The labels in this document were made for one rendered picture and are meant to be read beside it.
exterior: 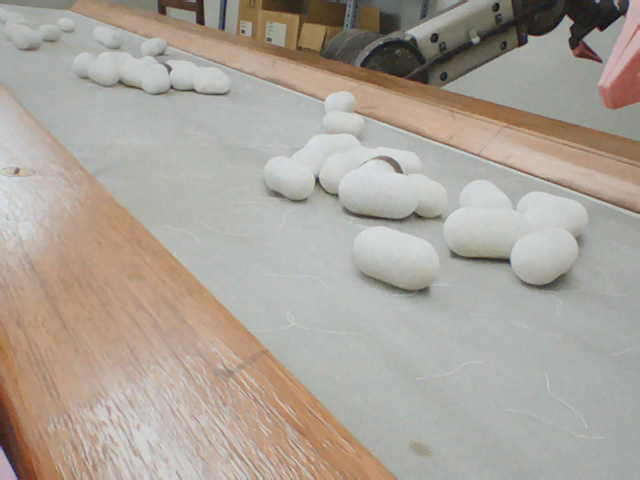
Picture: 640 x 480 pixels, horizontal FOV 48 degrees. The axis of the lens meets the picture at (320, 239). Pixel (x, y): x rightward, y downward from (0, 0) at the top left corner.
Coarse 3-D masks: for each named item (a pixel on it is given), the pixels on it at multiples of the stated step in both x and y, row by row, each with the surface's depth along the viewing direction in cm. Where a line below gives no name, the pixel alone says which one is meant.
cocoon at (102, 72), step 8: (96, 64) 60; (104, 64) 60; (112, 64) 60; (88, 72) 61; (96, 72) 60; (104, 72) 59; (112, 72) 60; (96, 80) 60; (104, 80) 60; (112, 80) 60
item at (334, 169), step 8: (328, 160) 37; (336, 160) 36; (344, 160) 36; (352, 160) 37; (328, 168) 36; (336, 168) 36; (344, 168) 36; (352, 168) 36; (320, 176) 36; (328, 176) 36; (336, 176) 36; (328, 184) 36; (336, 184) 36; (328, 192) 37; (336, 192) 36
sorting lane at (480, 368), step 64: (0, 64) 65; (64, 64) 70; (64, 128) 44; (128, 128) 46; (192, 128) 49; (256, 128) 51; (320, 128) 55; (384, 128) 59; (128, 192) 33; (192, 192) 34; (256, 192) 35; (320, 192) 37; (448, 192) 41; (512, 192) 43; (192, 256) 26; (256, 256) 27; (320, 256) 28; (448, 256) 30; (256, 320) 22; (320, 320) 22; (384, 320) 23; (448, 320) 24; (512, 320) 24; (576, 320) 25; (320, 384) 19; (384, 384) 19; (448, 384) 20; (512, 384) 20; (576, 384) 21; (384, 448) 16; (448, 448) 17; (512, 448) 17; (576, 448) 17
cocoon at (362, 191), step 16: (352, 176) 33; (368, 176) 33; (384, 176) 33; (400, 176) 33; (352, 192) 33; (368, 192) 33; (384, 192) 33; (400, 192) 33; (416, 192) 33; (352, 208) 33; (368, 208) 33; (384, 208) 33; (400, 208) 33
